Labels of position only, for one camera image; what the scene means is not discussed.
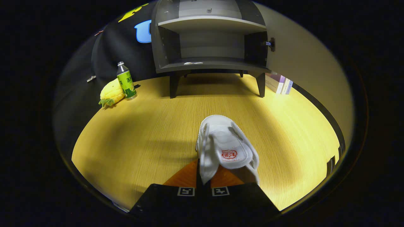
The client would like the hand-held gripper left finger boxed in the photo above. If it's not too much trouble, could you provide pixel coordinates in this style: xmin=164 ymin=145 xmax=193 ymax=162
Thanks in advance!
xmin=128 ymin=159 xmax=204 ymax=221

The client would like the black backdrop cloth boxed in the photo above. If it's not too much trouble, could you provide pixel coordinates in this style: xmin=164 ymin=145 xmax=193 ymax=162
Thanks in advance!
xmin=53 ymin=3 xmax=158 ymax=158

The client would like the white canvas shoe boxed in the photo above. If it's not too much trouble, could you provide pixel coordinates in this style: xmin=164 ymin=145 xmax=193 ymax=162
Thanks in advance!
xmin=195 ymin=115 xmax=260 ymax=186

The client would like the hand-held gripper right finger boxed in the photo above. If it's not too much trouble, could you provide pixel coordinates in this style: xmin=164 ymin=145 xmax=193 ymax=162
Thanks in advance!
xmin=204 ymin=164 xmax=281 ymax=221

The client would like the green label drink bottle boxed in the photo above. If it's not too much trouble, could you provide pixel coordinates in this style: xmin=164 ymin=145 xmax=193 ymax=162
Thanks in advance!
xmin=116 ymin=61 xmax=138 ymax=101

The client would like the dark grey shoe cabinet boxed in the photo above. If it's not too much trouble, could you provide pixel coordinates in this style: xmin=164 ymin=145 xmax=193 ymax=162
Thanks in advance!
xmin=151 ymin=0 xmax=272 ymax=99

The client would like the yellow plush toy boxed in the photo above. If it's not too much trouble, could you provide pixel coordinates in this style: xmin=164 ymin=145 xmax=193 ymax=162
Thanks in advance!
xmin=98 ymin=78 xmax=125 ymax=109

